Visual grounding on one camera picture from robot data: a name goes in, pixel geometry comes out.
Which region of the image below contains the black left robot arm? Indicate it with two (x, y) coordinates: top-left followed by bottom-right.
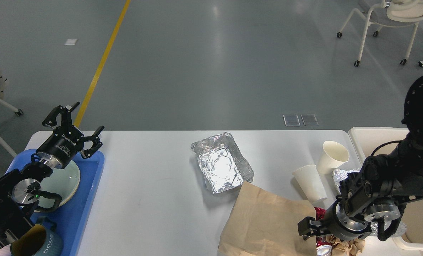
(0, 102), (104, 248)

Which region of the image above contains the crumpled foil tray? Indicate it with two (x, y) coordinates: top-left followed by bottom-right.
(332, 169), (407, 237)

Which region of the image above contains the large brown paper bag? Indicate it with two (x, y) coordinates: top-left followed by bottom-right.
(218, 182), (316, 256)

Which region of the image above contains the crumpled brown paper ball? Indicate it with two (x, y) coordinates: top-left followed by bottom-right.
(325, 235), (365, 256)

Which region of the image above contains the white paper cup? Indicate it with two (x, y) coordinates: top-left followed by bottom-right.
(292, 164), (327, 204)
(316, 141), (349, 175)

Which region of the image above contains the aluminium foil tray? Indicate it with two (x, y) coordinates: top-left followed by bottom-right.
(191, 132), (255, 194)

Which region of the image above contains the left floor outlet plate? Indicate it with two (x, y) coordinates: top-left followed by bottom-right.
(283, 114), (301, 127)

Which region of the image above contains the beige plastic bin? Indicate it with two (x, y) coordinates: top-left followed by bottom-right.
(349, 127), (423, 256)

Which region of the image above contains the right floor outlet plate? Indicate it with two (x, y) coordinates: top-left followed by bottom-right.
(301, 114), (319, 126)

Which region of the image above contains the blue plastic tray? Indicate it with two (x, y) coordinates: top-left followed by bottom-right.
(5, 149), (105, 256)

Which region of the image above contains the lying white paper cup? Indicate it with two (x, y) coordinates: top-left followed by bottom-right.
(292, 164), (327, 204)

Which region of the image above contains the light green plate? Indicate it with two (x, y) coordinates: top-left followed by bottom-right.
(40, 161), (81, 193)

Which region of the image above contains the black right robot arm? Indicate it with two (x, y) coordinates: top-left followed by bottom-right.
(298, 76), (423, 241)

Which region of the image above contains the dark green mug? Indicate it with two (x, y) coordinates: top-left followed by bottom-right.
(10, 217), (64, 256)

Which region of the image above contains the white chair on casters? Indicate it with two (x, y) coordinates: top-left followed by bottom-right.
(336, 0), (423, 67)

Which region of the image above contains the pink plate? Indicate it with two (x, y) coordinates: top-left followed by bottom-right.
(34, 185), (78, 213)

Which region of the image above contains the red white crushed can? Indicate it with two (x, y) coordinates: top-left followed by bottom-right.
(315, 207), (332, 256)

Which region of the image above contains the floor outlet plate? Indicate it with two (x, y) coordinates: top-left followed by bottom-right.
(301, 114), (319, 126)
(283, 114), (301, 127)

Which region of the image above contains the pink ribbed mug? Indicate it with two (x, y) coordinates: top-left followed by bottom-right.
(0, 245), (12, 256)

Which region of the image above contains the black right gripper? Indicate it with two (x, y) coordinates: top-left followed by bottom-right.
(297, 201), (372, 240)

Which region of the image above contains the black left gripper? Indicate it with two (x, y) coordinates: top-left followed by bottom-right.
(36, 102), (104, 170)

